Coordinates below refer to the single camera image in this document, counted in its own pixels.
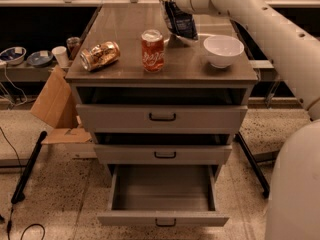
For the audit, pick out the blue chip bag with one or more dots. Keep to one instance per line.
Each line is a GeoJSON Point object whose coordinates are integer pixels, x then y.
{"type": "Point", "coordinates": [180, 24]}

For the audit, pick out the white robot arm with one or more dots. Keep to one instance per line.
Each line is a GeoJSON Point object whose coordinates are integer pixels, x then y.
{"type": "Point", "coordinates": [294, 199]}

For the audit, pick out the grey drawer cabinet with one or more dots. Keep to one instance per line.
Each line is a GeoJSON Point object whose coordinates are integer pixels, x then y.
{"type": "Point", "coordinates": [186, 78]}

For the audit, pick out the top grey drawer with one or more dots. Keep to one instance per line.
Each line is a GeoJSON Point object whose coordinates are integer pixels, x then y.
{"type": "Point", "coordinates": [175, 119]}

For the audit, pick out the grey drawer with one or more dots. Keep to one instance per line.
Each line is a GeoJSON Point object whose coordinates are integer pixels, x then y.
{"type": "Point", "coordinates": [162, 196]}
{"type": "Point", "coordinates": [163, 155]}
{"type": "Point", "coordinates": [175, 119]}

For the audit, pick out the middle grey drawer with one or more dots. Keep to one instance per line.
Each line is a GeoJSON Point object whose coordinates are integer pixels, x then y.
{"type": "Point", "coordinates": [163, 155]}

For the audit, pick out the bottom grey drawer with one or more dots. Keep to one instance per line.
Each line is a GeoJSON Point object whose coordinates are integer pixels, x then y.
{"type": "Point", "coordinates": [162, 196]}

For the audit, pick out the red soda can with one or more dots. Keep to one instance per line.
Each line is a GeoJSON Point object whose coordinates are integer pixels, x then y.
{"type": "Point", "coordinates": [152, 44]}

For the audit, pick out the white bowl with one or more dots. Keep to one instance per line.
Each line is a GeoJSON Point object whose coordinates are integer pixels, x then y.
{"type": "Point", "coordinates": [222, 50]}

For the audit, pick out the brown glass jar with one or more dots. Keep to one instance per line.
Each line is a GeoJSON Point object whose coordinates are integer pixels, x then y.
{"type": "Point", "coordinates": [73, 45]}

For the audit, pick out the white paper cup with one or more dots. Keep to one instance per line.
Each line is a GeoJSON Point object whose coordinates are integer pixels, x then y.
{"type": "Point", "coordinates": [61, 56]}

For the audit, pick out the blue bowl right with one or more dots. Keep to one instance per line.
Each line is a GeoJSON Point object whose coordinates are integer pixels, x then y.
{"type": "Point", "coordinates": [40, 59]}

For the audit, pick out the blue bowl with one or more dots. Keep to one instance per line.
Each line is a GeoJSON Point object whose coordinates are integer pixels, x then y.
{"type": "Point", "coordinates": [40, 59]}
{"type": "Point", "coordinates": [13, 56]}

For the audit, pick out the cardboard box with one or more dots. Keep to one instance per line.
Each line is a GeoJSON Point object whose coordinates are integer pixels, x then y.
{"type": "Point", "coordinates": [56, 107]}

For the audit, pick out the blue bowl left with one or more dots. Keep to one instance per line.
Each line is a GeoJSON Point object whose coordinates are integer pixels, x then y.
{"type": "Point", "coordinates": [13, 56]}

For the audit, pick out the black pole left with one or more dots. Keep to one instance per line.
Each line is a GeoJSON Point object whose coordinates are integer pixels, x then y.
{"type": "Point", "coordinates": [18, 195]}

